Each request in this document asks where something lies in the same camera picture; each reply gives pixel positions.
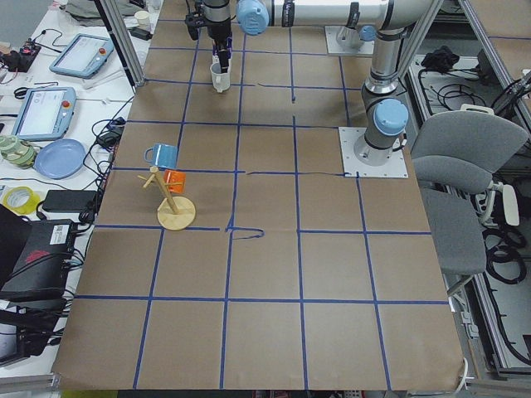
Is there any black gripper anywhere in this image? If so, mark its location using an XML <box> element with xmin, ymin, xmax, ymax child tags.
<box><xmin>207</xmin><ymin>18</ymin><xmax>231</xmax><ymax>74</ymax></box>

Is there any white mug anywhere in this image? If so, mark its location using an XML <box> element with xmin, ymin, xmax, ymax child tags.
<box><xmin>210</xmin><ymin>62</ymin><xmax>231</xmax><ymax>93</ymax></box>

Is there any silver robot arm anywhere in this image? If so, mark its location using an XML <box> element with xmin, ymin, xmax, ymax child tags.
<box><xmin>186</xmin><ymin>1</ymin><xmax>431</xmax><ymax>166</ymax></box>

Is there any paper cup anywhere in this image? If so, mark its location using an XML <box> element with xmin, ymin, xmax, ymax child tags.
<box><xmin>134</xmin><ymin>10</ymin><xmax>151</xmax><ymax>31</ymax></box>

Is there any blue mug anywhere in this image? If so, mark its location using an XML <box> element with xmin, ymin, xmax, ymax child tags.
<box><xmin>144</xmin><ymin>143</ymin><xmax>178</xmax><ymax>169</ymax></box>

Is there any upper blue teach pendant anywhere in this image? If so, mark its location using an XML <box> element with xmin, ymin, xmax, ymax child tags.
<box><xmin>49</xmin><ymin>33</ymin><xmax>114</xmax><ymax>79</ymax></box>

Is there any blue teach pendant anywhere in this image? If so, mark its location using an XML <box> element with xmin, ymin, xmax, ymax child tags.
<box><xmin>12</xmin><ymin>87</ymin><xmax>77</xmax><ymax>141</ymax></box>
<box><xmin>49</xmin><ymin>33</ymin><xmax>114</xmax><ymax>79</ymax></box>

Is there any orange mug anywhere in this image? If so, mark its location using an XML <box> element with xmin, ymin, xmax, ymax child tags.
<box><xmin>163</xmin><ymin>169</ymin><xmax>186</xmax><ymax>194</ymax></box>

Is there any wooden mug tree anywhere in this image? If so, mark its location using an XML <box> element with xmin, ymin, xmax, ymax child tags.
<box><xmin>138</xmin><ymin>166</ymin><xmax>197</xmax><ymax>231</ymax></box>

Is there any lower blue teach pendant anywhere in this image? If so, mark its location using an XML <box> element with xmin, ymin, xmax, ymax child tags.
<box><xmin>12</xmin><ymin>87</ymin><xmax>77</xmax><ymax>141</ymax></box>

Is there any blue plate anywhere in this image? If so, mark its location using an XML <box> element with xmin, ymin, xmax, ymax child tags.
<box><xmin>33</xmin><ymin>138</ymin><xmax>86</xmax><ymax>179</ymax></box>

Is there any black power adapter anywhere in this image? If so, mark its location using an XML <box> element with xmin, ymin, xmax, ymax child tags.
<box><xmin>42</xmin><ymin>190</ymin><xmax>96</xmax><ymax>213</ymax></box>

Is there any yellow tape roll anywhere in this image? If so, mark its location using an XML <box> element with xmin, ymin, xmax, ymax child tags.
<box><xmin>2</xmin><ymin>187</ymin><xmax>41</xmax><ymax>216</ymax></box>

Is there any grey office chair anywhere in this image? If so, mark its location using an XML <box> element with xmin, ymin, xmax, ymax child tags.
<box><xmin>411</xmin><ymin>104</ymin><xmax>529</xmax><ymax>295</ymax></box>

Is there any black electronics box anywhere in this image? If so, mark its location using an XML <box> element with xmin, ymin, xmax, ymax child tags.
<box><xmin>1</xmin><ymin>219</ymin><xmax>76</xmax><ymax>303</ymax></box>

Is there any aluminium frame post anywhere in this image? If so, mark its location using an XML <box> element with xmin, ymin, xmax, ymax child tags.
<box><xmin>94</xmin><ymin>0</ymin><xmax>145</xmax><ymax>88</ymax></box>

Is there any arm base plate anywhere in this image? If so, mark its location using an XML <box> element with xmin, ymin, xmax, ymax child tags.
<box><xmin>324</xmin><ymin>25</ymin><xmax>377</xmax><ymax>57</ymax></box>
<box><xmin>339</xmin><ymin>127</ymin><xmax>408</xmax><ymax>178</ymax></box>

